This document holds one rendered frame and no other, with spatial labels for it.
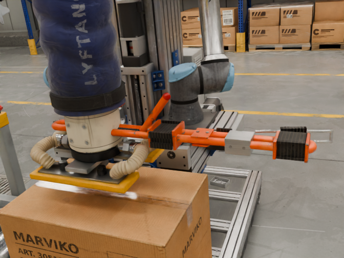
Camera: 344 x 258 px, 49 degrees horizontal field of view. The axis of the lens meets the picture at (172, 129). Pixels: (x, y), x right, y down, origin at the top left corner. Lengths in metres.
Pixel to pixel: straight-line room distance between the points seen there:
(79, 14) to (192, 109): 0.68
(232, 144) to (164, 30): 0.82
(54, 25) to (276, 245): 1.94
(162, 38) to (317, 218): 1.70
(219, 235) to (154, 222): 1.15
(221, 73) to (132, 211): 0.66
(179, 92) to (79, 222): 0.64
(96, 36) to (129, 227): 0.55
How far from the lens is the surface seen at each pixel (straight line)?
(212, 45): 1.54
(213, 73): 1.52
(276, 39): 8.10
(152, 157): 1.22
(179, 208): 1.19
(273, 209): 2.86
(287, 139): 0.98
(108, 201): 1.27
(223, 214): 2.42
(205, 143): 1.03
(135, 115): 1.77
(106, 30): 1.08
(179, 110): 1.53
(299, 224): 2.73
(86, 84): 1.06
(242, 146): 1.00
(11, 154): 2.29
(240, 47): 8.15
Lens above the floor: 1.61
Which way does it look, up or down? 22 degrees down
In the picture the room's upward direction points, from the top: 5 degrees counter-clockwise
